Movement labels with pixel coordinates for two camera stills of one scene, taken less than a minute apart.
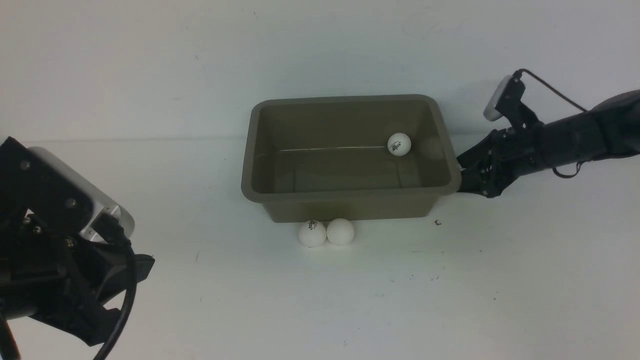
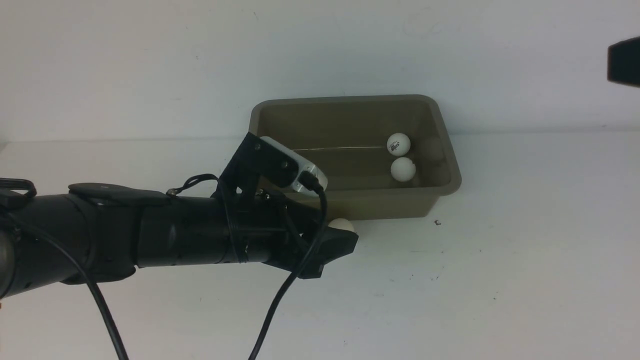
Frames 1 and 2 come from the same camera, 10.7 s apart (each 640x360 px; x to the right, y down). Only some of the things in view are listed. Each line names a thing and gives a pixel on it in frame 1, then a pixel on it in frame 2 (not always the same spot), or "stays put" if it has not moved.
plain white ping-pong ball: [340, 231] stays put
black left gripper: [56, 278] → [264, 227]
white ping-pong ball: [399, 144] stays put
